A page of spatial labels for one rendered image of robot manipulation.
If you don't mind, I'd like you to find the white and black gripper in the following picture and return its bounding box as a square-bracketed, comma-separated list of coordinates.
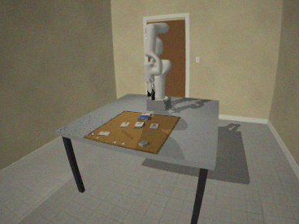
[146, 81, 155, 100]

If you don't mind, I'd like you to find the white printed card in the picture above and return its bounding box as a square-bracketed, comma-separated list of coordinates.
[98, 131, 110, 136]

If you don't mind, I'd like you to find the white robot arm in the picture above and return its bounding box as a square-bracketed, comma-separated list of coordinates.
[144, 23, 171, 101]

